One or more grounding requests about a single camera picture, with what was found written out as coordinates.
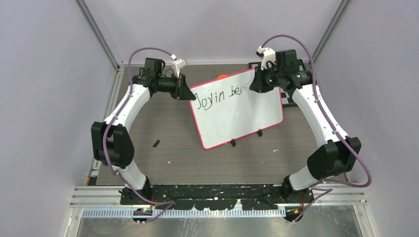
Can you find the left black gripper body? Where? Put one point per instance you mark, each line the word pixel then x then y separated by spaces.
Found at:
pixel 180 85

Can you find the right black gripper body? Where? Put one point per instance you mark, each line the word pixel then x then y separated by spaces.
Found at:
pixel 266 80

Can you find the pink framed whiteboard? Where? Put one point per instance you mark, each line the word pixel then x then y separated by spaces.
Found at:
pixel 226 109

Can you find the black marker cap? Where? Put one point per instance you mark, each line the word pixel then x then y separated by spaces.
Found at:
pixel 156 144

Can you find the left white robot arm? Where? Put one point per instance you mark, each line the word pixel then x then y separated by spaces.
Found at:
pixel 111 142

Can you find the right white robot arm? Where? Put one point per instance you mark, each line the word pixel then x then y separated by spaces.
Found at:
pixel 334 155

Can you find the black white checkerboard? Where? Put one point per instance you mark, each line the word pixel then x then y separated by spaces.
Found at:
pixel 289 98

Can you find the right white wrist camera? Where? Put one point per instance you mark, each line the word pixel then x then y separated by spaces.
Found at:
pixel 267 56

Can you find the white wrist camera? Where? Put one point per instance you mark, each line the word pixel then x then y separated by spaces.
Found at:
pixel 177 65
pixel 267 56

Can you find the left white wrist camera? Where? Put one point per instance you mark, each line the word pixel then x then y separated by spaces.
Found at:
pixel 177 65

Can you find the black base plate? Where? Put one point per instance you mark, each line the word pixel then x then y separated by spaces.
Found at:
pixel 215 197

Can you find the slotted cable duct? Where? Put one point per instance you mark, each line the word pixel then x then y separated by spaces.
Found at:
pixel 134 213

